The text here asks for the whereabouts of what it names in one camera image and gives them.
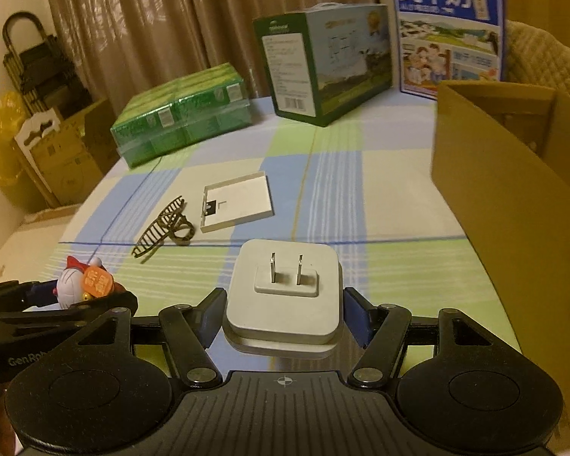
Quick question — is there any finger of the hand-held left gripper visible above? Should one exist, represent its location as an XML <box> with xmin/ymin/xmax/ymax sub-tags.
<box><xmin>0</xmin><ymin>293</ymin><xmax>138</xmax><ymax>343</ymax></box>
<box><xmin>0</xmin><ymin>281</ymin><xmax>60</xmax><ymax>314</ymax></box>

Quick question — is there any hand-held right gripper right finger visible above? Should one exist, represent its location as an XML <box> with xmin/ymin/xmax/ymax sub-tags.
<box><xmin>343</xmin><ymin>287</ymin><xmax>492</xmax><ymax>388</ymax></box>

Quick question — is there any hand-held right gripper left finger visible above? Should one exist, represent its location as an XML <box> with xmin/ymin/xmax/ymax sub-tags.
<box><xmin>78</xmin><ymin>287</ymin><xmax>229</xmax><ymax>388</ymax></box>

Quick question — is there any cat figurine toy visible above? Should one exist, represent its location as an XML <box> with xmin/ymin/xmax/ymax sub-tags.
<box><xmin>56</xmin><ymin>255</ymin><xmax>124</xmax><ymax>306</ymax></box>

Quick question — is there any white power adapter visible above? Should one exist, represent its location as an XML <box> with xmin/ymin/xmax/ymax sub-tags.
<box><xmin>223</xmin><ymin>239</ymin><xmax>345</xmax><ymax>355</ymax></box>

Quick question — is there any brown cardboard box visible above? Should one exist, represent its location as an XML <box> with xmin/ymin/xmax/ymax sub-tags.
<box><xmin>430</xmin><ymin>80</ymin><xmax>570</xmax><ymax>366</ymax></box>

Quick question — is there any cream embroidered cloth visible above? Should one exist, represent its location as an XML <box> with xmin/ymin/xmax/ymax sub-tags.
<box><xmin>0</xmin><ymin>204</ymin><xmax>93</xmax><ymax>288</ymax></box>

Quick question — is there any dark hair claw clip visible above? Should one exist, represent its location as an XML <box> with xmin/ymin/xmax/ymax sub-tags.
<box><xmin>131</xmin><ymin>195</ymin><xmax>196</xmax><ymax>263</ymax></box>

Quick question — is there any cardboard carton with white flap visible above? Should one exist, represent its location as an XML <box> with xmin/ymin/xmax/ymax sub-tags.
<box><xmin>14</xmin><ymin>107</ymin><xmax>106</xmax><ymax>209</ymax></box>

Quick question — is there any white flat box tray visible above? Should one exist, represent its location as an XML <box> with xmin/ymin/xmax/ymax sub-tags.
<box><xmin>199</xmin><ymin>171</ymin><xmax>275</xmax><ymax>233</ymax></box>

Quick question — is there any checked pastel tablecloth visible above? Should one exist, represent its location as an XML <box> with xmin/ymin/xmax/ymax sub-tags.
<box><xmin>57</xmin><ymin>92</ymin><xmax>526</xmax><ymax>383</ymax></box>

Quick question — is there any yellow plastic bag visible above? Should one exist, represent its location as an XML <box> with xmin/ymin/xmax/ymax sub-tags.
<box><xmin>0</xmin><ymin>92</ymin><xmax>40</xmax><ymax>212</ymax></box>

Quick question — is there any open brown cardboard carton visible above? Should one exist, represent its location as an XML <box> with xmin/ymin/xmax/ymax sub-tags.
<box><xmin>59</xmin><ymin>99</ymin><xmax>120</xmax><ymax>174</ymax></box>

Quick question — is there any green shrink-wrapped carton pack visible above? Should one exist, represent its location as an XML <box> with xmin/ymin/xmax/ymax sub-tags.
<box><xmin>110</xmin><ymin>62</ymin><xmax>252</xmax><ymax>169</ymax></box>

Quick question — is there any black metal rack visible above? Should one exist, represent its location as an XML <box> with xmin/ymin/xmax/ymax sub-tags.
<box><xmin>2</xmin><ymin>12</ymin><xmax>93</xmax><ymax>119</ymax></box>

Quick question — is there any green milk gift box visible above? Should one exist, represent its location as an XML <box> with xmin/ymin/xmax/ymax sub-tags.
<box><xmin>253</xmin><ymin>4</ymin><xmax>393</xmax><ymax>128</ymax></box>

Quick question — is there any blue milk gift box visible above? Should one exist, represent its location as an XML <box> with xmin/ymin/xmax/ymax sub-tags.
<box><xmin>390</xmin><ymin>0</ymin><xmax>507</xmax><ymax>101</ymax></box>

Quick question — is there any chair with quilted beige cover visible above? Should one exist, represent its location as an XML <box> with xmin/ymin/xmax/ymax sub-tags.
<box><xmin>501</xmin><ymin>20</ymin><xmax>570</xmax><ymax>105</ymax></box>

